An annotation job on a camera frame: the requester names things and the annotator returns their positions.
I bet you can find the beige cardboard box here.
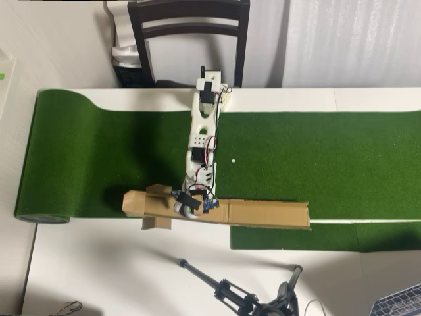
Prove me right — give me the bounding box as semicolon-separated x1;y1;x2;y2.
141;183;174;231

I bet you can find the short green mat piece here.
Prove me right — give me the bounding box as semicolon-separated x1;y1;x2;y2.
229;221;421;253

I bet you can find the white perforated base plate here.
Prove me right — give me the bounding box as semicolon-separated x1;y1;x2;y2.
218;86;233;113

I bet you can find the blue camera circuit board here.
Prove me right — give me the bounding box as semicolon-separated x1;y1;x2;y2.
200;196;220;215

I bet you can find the thin white cable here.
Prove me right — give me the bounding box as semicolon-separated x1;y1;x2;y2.
304;298;327;316

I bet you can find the dark brown wooden chair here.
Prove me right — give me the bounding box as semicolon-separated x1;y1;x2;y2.
127;0;251;89

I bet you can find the translucent plastic storage container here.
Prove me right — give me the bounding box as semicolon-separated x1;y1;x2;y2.
0;49;21;123

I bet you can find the thin black thread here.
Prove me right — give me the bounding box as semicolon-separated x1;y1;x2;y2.
55;300;83;316

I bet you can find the long cardboard ramp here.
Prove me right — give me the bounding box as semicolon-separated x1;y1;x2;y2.
121;189;312;231

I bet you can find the black camera tripod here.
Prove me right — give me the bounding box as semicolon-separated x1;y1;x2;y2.
177;258;303;316

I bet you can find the black printed box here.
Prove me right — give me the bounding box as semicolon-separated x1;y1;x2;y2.
113;62;155;89

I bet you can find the white foam packaging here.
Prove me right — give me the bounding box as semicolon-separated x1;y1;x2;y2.
104;0;143;68

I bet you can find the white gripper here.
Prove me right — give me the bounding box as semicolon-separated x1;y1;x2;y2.
172;163;218;221

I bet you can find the long green putting mat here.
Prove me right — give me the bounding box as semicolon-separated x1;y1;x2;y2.
14;88;421;225

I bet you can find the white curtain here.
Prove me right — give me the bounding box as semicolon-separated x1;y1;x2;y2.
282;0;421;88

